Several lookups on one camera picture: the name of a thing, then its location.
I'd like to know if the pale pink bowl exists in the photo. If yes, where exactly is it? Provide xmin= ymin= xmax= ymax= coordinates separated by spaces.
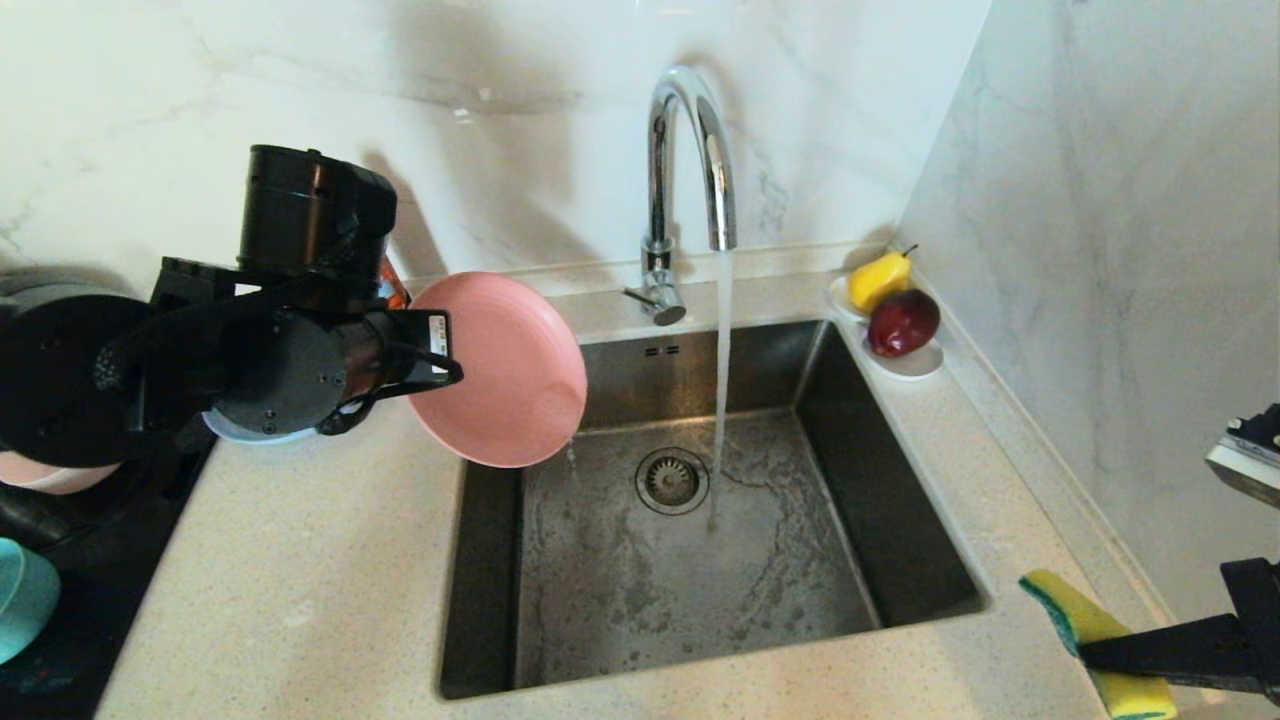
xmin=0 ymin=450 xmax=121 ymax=496

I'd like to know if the chrome gooseneck faucet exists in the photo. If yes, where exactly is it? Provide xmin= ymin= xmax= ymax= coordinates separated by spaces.
xmin=620 ymin=64 xmax=739 ymax=326

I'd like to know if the stainless steel sink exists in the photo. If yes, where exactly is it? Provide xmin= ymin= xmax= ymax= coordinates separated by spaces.
xmin=438 ymin=320 xmax=991 ymax=701

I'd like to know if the pink plate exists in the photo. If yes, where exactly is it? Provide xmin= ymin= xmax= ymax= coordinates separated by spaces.
xmin=405 ymin=272 xmax=589 ymax=469

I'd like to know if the round metal drain strainer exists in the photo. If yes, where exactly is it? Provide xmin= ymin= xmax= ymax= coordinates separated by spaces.
xmin=636 ymin=448 xmax=711 ymax=516

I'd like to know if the blue grey plate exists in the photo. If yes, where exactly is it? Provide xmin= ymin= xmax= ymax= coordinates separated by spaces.
xmin=203 ymin=410 xmax=321 ymax=446

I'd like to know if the yellow green sponge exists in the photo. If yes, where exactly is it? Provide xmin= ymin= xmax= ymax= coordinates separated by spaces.
xmin=1018 ymin=569 xmax=1181 ymax=720

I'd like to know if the dark red apple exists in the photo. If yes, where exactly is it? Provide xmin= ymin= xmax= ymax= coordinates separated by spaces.
xmin=867 ymin=290 xmax=942 ymax=359

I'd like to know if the teal bowl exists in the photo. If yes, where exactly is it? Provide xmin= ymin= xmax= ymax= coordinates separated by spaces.
xmin=0 ymin=538 xmax=61 ymax=666

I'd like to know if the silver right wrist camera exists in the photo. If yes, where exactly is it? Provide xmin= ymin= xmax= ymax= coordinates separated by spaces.
xmin=1205 ymin=403 xmax=1280 ymax=509

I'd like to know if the orange dish soap bottle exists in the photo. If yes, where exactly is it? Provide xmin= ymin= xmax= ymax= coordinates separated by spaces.
xmin=378 ymin=255 xmax=413 ymax=311

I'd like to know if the yellow pear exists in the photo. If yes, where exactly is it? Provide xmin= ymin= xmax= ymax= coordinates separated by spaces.
xmin=848 ymin=245 xmax=918 ymax=315

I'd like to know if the small white dish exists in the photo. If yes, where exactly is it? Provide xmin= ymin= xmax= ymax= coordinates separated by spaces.
xmin=828 ymin=277 xmax=945 ymax=382

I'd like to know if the black induction cooktop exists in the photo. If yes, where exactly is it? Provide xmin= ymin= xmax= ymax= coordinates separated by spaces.
xmin=0 ymin=440 xmax=216 ymax=720

